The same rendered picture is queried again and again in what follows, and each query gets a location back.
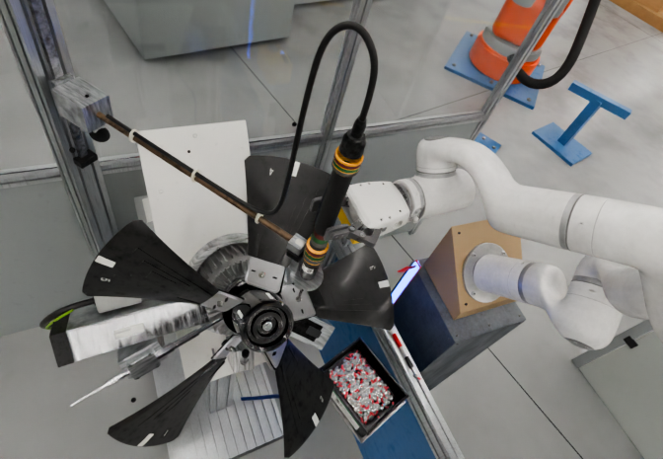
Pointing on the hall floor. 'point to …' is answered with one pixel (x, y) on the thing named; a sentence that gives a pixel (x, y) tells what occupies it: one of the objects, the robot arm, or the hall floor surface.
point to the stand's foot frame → (265, 412)
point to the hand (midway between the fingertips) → (327, 217)
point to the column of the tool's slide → (83, 191)
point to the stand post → (220, 393)
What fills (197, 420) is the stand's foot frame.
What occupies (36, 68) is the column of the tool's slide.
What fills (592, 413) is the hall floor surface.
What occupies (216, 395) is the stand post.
